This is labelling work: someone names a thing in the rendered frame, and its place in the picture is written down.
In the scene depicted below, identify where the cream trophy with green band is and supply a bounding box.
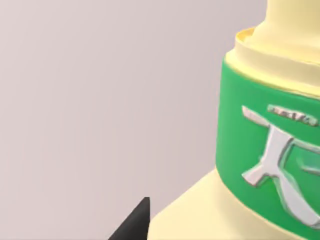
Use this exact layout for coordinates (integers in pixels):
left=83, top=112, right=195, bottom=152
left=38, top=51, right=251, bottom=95
left=146, top=0, right=320, bottom=240

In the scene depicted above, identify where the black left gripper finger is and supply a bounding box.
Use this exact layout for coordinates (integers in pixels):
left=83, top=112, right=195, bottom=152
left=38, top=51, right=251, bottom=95
left=107, top=196, right=151, bottom=240

